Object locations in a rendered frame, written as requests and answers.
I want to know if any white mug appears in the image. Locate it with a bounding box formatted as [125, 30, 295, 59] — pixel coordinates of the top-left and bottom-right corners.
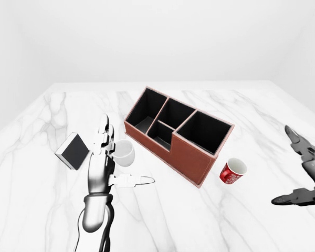
[112, 139, 135, 167]

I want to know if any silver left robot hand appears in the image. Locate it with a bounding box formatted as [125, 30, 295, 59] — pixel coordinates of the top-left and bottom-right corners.
[87, 113, 156, 195]

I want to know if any black and white box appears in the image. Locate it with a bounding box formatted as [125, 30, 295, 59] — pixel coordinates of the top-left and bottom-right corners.
[54, 132, 90, 171]

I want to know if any red-brown desk caddy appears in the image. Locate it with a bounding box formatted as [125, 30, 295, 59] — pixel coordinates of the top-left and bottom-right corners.
[123, 86, 235, 188]

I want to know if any red mug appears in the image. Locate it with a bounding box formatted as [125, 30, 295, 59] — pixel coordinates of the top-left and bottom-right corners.
[219, 157, 248, 185]

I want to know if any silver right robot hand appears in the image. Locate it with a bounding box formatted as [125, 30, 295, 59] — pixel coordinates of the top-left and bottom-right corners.
[271, 124, 315, 206]

